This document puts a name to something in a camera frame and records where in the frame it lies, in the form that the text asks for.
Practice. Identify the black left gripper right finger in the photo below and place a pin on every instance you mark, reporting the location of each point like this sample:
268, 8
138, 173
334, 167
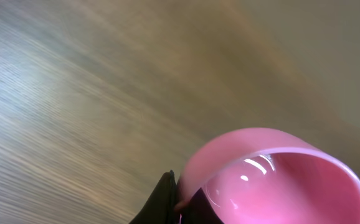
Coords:
198, 211

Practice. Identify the pink scoop with blue handle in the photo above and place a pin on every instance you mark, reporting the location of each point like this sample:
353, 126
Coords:
263, 175

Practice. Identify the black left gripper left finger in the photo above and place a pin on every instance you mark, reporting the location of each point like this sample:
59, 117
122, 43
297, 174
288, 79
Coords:
159, 207

